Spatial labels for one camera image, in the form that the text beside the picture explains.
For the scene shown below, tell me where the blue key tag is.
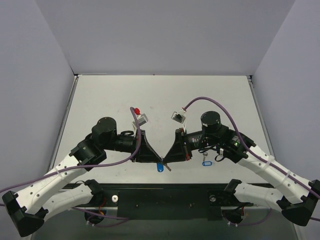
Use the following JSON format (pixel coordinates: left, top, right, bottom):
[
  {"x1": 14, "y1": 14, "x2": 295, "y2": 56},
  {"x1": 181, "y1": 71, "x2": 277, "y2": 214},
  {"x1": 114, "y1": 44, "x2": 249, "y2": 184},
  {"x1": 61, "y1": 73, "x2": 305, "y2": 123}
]
[
  {"x1": 202, "y1": 161, "x2": 215, "y2": 167},
  {"x1": 156, "y1": 163, "x2": 164, "y2": 173}
]

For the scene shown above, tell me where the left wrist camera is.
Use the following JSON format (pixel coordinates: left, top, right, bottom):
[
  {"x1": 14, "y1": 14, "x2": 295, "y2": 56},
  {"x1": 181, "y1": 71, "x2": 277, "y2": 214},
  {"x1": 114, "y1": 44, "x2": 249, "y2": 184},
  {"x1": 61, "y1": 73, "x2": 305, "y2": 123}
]
[{"x1": 132, "y1": 113, "x2": 149, "y2": 133}]

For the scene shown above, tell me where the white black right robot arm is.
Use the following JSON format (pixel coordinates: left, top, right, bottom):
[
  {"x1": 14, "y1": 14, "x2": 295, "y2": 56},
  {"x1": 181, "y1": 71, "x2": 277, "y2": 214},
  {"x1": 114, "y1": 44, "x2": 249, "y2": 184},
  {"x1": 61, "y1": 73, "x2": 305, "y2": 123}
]
[{"x1": 162, "y1": 111, "x2": 320, "y2": 227}]

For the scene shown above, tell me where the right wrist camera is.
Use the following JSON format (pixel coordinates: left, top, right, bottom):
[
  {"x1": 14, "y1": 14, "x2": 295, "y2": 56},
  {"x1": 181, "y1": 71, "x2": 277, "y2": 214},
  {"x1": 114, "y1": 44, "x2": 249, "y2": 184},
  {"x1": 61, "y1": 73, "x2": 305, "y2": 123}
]
[{"x1": 171, "y1": 108, "x2": 187, "y2": 131}]

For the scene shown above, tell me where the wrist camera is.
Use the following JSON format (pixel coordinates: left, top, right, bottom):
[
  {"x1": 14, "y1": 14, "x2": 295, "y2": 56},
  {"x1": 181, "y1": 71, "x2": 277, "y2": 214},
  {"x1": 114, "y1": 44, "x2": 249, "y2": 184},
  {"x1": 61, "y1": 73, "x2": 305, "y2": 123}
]
[
  {"x1": 132, "y1": 113, "x2": 149, "y2": 133},
  {"x1": 171, "y1": 108, "x2": 187, "y2": 131}
]

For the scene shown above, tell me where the aluminium frame rail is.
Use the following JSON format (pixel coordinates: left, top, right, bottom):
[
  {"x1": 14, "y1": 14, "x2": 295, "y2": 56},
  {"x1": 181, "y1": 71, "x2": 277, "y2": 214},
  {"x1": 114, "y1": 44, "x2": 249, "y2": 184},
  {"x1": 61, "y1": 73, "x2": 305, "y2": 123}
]
[{"x1": 244, "y1": 74, "x2": 300, "y2": 210}]

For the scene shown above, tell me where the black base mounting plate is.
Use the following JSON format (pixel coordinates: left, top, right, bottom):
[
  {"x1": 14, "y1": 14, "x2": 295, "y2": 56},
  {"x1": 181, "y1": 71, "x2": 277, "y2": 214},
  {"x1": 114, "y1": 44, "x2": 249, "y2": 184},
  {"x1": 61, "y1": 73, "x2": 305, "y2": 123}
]
[{"x1": 82, "y1": 183, "x2": 245, "y2": 221}]

